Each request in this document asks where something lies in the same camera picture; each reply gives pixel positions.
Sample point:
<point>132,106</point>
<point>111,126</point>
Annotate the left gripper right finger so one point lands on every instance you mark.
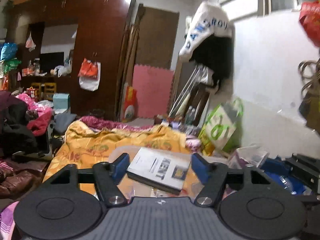
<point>212,176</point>

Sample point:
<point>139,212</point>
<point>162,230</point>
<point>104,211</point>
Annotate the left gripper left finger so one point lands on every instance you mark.
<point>107,178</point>

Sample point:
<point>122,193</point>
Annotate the white Kent box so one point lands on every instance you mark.
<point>160,169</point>

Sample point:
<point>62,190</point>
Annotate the clear plastic laundry basket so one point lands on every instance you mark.
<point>131,188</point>

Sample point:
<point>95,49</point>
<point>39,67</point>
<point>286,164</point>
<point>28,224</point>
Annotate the blue shopping bag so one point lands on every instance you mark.
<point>280,173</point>

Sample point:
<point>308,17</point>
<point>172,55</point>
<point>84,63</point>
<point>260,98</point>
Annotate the green white tote bag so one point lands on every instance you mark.
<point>222,129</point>

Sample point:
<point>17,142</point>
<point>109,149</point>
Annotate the yellow floral blanket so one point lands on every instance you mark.
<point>85,147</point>

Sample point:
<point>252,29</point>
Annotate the hanging brown bag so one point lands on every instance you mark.
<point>309,107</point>

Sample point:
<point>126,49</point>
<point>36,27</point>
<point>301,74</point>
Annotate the pile of dark clothes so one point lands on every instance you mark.
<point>25,132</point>

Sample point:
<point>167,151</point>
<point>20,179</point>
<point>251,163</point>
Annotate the orange white hanging bag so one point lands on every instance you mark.
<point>89,75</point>

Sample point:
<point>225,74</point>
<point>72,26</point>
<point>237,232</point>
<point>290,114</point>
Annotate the pink foam mat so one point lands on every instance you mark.
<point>153,86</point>

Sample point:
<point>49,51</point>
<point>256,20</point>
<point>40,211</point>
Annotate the white black hanging jacket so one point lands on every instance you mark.
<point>209,42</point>

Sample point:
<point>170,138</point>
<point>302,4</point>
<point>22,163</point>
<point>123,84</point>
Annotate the dark red wooden wardrobe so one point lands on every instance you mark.
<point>102,26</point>

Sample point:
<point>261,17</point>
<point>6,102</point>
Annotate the red plastic hanging bag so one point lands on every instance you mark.
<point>310,21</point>

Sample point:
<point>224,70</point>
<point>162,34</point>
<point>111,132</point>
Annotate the brown wooden board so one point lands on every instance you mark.
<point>156,36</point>

